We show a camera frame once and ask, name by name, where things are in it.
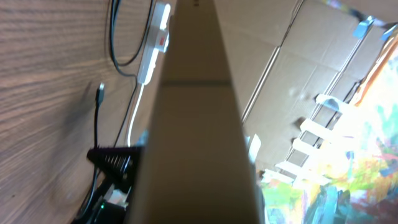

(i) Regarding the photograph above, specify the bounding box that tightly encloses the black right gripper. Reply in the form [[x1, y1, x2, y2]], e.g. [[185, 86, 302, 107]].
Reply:
[[71, 146, 143, 224]]

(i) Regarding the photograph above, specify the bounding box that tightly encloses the black USB charging cable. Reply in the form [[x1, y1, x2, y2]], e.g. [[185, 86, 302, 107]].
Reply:
[[74, 0, 155, 220]]

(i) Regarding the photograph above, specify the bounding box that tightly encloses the Galaxy smartphone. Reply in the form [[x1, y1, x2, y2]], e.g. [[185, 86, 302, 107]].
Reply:
[[126, 0, 260, 223]]

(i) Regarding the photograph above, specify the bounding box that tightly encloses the white power strip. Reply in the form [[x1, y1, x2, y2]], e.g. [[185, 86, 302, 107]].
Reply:
[[137, 2, 171, 85]]

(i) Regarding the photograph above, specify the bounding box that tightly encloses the brown cardboard backdrop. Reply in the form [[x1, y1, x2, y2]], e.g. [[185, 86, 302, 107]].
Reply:
[[215, 0, 391, 170]]

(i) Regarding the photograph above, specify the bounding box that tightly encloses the colourful painted cloth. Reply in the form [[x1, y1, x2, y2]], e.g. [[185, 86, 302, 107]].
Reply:
[[261, 27, 397, 223]]

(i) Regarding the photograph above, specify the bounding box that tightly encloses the white power strip cord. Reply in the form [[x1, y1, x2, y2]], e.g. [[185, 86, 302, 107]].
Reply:
[[126, 83, 146, 147]]

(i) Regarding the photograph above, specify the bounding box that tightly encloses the white wooden frame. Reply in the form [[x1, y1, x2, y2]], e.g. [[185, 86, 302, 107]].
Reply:
[[261, 93, 358, 187]]

